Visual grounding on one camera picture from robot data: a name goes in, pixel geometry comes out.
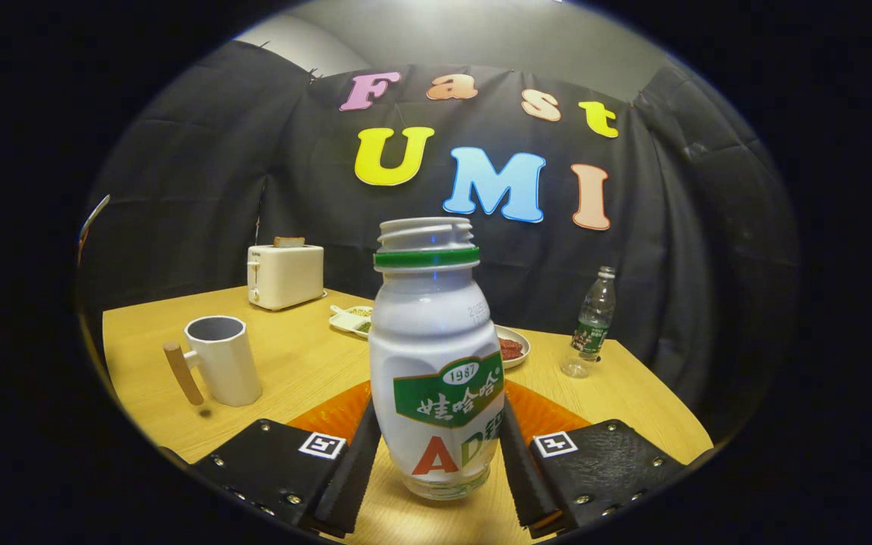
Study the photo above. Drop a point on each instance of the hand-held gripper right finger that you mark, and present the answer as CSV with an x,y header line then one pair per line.
x,y
530,484

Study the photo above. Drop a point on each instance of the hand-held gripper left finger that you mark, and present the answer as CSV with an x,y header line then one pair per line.
x,y
349,484

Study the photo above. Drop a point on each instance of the white juice bottle green label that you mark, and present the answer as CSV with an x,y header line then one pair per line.
x,y
432,325

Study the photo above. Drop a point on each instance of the clear plastic water bottle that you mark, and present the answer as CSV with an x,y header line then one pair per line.
x,y
591,325

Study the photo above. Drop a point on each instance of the wooden table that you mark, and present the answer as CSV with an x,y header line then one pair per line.
x,y
300,363

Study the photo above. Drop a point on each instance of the brown meat slice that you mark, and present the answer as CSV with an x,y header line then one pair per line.
x,y
510,344
512,354

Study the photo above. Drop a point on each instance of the round white plate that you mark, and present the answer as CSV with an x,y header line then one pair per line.
x,y
515,333

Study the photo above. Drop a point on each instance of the white divided condiment dish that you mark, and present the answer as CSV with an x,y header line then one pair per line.
x,y
349,322

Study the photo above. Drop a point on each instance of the cream toaster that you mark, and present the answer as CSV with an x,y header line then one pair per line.
x,y
284,276

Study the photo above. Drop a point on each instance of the bread slice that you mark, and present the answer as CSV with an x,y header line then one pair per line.
x,y
289,241

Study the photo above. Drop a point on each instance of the black backdrop cloth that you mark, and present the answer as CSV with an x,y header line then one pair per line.
x,y
201,189

